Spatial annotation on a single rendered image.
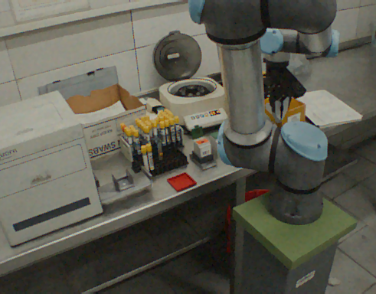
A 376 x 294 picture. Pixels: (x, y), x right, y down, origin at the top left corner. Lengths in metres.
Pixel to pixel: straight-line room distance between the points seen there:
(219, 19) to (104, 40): 0.98
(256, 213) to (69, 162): 0.50
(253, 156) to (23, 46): 0.99
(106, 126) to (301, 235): 0.74
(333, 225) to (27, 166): 0.78
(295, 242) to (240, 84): 0.41
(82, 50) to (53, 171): 0.71
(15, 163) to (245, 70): 0.58
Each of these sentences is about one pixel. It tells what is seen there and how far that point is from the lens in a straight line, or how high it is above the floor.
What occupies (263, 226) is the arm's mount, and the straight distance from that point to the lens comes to 0.94.
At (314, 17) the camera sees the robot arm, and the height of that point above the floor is 1.44.
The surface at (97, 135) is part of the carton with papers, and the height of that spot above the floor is 0.97.
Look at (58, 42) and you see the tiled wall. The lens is 1.52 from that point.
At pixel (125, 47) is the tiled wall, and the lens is 1.61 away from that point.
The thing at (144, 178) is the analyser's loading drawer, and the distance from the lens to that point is 1.12.
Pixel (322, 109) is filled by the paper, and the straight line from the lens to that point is 1.59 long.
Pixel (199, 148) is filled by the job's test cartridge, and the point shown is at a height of 0.94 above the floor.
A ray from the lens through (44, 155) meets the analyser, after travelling 0.94.
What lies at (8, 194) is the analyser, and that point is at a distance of 0.98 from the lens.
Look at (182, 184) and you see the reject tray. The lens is 1.14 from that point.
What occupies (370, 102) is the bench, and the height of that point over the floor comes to 0.88.
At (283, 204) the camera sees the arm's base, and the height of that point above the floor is 0.95.
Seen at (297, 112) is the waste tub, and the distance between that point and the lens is 1.39.
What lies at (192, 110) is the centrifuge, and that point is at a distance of 1.41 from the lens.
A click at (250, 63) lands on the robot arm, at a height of 1.33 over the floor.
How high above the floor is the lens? 1.56
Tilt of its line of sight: 30 degrees down
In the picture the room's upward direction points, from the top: 4 degrees counter-clockwise
